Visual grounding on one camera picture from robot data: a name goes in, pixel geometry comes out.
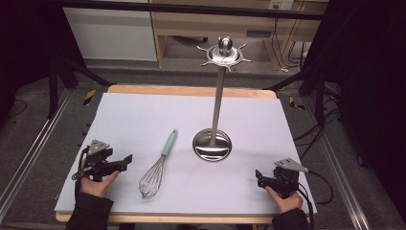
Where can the black curtain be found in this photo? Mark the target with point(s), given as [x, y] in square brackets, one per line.
[28, 41]
[367, 96]

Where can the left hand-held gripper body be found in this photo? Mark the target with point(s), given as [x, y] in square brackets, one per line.
[99, 159]

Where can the wooden desk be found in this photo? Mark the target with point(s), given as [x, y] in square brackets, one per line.
[198, 25]

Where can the yellow black striped tape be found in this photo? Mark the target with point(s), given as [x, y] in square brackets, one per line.
[296, 103]
[89, 96]

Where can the steel utensil stand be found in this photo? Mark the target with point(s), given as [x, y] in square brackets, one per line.
[217, 111]

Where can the person's right hand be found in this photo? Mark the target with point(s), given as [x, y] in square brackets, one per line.
[287, 202]

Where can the person's left hand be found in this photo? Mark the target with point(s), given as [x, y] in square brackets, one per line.
[95, 187]

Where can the white cabinet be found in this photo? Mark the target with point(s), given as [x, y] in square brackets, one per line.
[108, 35]

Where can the white table mat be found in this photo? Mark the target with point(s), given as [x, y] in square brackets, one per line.
[191, 185]

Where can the black metal stand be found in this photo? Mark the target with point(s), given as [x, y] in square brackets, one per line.
[314, 86]
[63, 76]

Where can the black horizontal frame bar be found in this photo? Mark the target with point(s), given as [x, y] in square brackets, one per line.
[191, 9]

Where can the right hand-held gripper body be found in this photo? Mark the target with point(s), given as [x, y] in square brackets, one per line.
[285, 177]

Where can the metal floor rail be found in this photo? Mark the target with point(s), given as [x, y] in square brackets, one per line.
[32, 150]
[343, 179]

